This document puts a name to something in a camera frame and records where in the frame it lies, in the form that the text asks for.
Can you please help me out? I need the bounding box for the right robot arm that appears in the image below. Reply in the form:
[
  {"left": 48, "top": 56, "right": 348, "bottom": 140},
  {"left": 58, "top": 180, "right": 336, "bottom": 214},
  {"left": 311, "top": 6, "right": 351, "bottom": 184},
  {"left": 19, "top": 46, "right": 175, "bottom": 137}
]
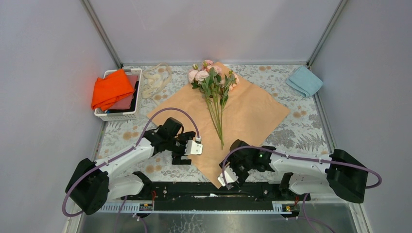
[{"left": 218, "top": 140, "right": 370, "bottom": 203}]

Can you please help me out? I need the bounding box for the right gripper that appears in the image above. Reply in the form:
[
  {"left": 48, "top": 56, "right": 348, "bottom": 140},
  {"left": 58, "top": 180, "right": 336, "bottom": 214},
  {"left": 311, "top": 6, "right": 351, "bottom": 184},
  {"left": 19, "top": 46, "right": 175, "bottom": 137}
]
[{"left": 219, "top": 153, "right": 253, "bottom": 189}]

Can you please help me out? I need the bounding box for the white plastic basket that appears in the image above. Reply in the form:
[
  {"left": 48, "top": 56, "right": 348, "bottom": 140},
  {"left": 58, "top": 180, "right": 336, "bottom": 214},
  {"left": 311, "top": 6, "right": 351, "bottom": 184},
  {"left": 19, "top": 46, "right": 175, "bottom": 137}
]
[{"left": 94, "top": 67, "right": 144, "bottom": 121}]

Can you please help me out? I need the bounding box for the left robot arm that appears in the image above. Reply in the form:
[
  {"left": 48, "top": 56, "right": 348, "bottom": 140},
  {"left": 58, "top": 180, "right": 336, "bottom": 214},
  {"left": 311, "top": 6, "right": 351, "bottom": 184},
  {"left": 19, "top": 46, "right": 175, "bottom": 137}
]
[{"left": 62, "top": 117, "right": 203, "bottom": 217}]

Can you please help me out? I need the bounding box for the beige ribbon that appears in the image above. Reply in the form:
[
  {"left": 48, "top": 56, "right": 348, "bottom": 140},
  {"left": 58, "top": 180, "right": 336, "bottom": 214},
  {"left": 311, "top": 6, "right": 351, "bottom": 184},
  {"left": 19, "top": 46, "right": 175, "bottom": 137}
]
[{"left": 142, "top": 63, "right": 172, "bottom": 99}]

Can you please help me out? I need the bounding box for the light blue cloth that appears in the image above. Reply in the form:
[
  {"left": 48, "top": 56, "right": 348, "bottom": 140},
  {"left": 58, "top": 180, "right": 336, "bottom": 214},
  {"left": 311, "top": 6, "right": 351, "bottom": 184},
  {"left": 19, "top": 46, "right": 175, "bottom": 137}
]
[{"left": 286, "top": 66, "right": 323, "bottom": 98}]

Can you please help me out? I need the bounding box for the fake rose stem with bud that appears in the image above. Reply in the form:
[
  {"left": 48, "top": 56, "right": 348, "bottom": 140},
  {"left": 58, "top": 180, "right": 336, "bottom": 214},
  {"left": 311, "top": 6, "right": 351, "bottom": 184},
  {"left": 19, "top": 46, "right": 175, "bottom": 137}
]
[{"left": 219, "top": 69, "right": 240, "bottom": 144}]

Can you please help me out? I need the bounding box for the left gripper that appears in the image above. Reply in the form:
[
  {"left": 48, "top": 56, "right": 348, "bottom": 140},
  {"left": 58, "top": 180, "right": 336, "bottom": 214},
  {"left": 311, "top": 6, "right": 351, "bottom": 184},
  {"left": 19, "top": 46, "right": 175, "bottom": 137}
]
[{"left": 166, "top": 133, "right": 196, "bottom": 166}]

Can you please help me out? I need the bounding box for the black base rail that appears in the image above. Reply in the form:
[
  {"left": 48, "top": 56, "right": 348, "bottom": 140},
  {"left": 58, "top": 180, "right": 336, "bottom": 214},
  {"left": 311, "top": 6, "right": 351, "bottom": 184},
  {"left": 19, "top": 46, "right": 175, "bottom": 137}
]
[{"left": 127, "top": 172, "right": 310, "bottom": 212}]

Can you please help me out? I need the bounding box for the orange cloth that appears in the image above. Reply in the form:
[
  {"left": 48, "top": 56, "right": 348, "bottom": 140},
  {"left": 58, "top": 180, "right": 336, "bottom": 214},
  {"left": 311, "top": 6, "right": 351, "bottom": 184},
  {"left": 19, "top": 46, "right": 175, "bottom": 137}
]
[{"left": 91, "top": 69, "right": 135, "bottom": 111}]

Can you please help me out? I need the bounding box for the brown kraft wrapping paper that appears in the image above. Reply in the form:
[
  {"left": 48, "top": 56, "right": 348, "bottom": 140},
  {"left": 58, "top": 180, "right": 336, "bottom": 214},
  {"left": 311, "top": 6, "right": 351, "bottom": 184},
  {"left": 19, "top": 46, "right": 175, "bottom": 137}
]
[{"left": 147, "top": 77, "right": 290, "bottom": 188}]

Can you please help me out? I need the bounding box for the peach fake rose stem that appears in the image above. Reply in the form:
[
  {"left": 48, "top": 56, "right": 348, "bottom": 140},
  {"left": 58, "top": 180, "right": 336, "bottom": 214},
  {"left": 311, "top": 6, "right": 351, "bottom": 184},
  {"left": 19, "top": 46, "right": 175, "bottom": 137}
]
[{"left": 188, "top": 64, "right": 223, "bottom": 145}]

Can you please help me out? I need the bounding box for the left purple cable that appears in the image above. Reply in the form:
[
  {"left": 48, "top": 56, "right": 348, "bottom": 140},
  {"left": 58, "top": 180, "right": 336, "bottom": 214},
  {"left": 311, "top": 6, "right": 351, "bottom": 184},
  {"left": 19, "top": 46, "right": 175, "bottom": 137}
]
[{"left": 62, "top": 107, "right": 202, "bottom": 233}]

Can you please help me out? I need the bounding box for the pink fake rose stem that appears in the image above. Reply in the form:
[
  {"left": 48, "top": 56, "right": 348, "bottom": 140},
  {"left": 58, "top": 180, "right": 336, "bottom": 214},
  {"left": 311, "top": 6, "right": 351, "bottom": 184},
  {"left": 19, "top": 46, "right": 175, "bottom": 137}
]
[{"left": 201, "top": 60, "right": 222, "bottom": 144}]

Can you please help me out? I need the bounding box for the floral patterned table mat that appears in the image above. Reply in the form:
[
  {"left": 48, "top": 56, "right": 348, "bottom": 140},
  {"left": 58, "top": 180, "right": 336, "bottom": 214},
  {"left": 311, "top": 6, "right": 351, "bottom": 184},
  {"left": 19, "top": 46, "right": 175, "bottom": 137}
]
[{"left": 95, "top": 65, "right": 329, "bottom": 182}]

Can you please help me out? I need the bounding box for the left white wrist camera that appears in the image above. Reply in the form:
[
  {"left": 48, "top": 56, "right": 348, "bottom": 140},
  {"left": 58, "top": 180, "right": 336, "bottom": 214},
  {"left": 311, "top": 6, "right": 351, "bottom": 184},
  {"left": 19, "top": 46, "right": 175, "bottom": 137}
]
[{"left": 185, "top": 137, "right": 203, "bottom": 156}]

